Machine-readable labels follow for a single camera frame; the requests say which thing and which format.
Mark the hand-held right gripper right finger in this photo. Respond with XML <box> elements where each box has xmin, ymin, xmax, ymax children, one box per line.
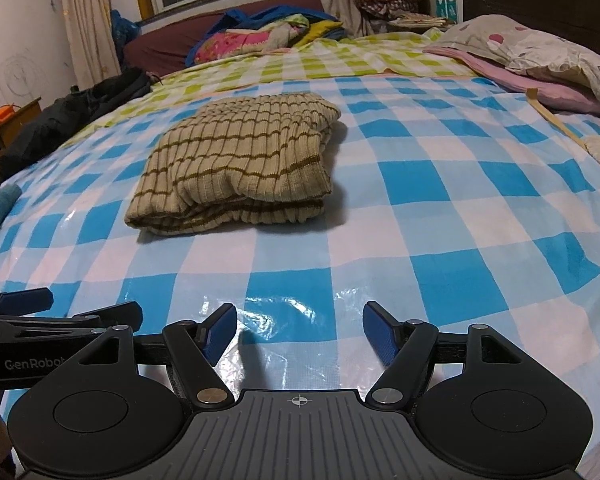
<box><xmin>361</xmin><ymin>301</ymin><xmax>532</xmax><ymax>409</ymax></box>

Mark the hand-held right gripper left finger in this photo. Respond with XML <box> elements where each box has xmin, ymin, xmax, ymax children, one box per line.
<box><xmin>69</xmin><ymin>303</ymin><xmax>239</xmax><ymax>409</ymax></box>

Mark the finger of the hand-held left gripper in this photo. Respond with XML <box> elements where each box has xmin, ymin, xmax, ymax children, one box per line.
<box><xmin>0</xmin><ymin>287</ymin><xmax>54</xmax><ymax>317</ymax></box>
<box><xmin>0</xmin><ymin>301</ymin><xmax>144</xmax><ymax>338</ymax></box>

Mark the beige striped knit sweater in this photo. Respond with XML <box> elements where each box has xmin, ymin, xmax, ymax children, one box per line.
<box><xmin>125</xmin><ymin>94</ymin><xmax>343</xmax><ymax>237</ymax></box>

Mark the blue checkered plastic sheet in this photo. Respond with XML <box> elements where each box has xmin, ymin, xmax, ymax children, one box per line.
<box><xmin>0</xmin><ymin>72</ymin><xmax>600</xmax><ymax>476</ymax></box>

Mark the wooden desk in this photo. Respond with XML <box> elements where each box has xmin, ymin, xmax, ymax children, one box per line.
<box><xmin>0</xmin><ymin>97</ymin><xmax>43</xmax><ymax>171</ymax></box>

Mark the black jacket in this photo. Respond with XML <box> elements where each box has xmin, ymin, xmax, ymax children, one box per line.
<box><xmin>0</xmin><ymin>67</ymin><xmax>153</xmax><ymax>186</ymax></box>

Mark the maroon sofa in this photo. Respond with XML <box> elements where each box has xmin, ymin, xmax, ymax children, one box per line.
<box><xmin>122</xmin><ymin>0</ymin><xmax>326</xmax><ymax>73</ymax></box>

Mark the green checkered bed sheet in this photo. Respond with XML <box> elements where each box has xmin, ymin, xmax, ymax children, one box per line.
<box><xmin>55</xmin><ymin>30</ymin><xmax>481</xmax><ymax>151</ymax></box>

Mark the blue plastic bag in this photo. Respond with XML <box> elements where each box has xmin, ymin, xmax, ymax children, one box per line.
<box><xmin>111</xmin><ymin>8</ymin><xmax>141</xmax><ymax>61</ymax></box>

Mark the pink floral blanket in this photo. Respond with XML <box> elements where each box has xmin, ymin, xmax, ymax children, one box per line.
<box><xmin>195</xmin><ymin>30</ymin><xmax>276</xmax><ymax>63</ymax></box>

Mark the grey white cloth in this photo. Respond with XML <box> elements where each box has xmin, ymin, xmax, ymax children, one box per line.
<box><xmin>267</xmin><ymin>22</ymin><xmax>301</xmax><ymax>52</ymax></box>

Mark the yellow cloth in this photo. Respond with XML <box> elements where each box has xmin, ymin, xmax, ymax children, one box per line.
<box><xmin>295</xmin><ymin>20</ymin><xmax>346</xmax><ymax>48</ymax></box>

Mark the stack of papers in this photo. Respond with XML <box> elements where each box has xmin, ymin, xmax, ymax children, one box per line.
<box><xmin>387</xmin><ymin>11</ymin><xmax>453</xmax><ymax>31</ymax></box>

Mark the white spotted pillow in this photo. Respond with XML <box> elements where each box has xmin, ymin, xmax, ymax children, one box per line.
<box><xmin>430</xmin><ymin>15</ymin><xmax>600</xmax><ymax>113</ymax></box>

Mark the pile of colourful bedding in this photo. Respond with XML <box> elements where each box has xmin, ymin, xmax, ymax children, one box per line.
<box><xmin>187</xmin><ymin>5</ymin><xmax>348</xmax><ymax>66</ymax></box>

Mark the tan strap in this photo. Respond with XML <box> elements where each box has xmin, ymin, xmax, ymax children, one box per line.
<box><xmin>525</xmin><ymin>87</ymin><xmax>588</xmax><ymax>153</ymax></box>

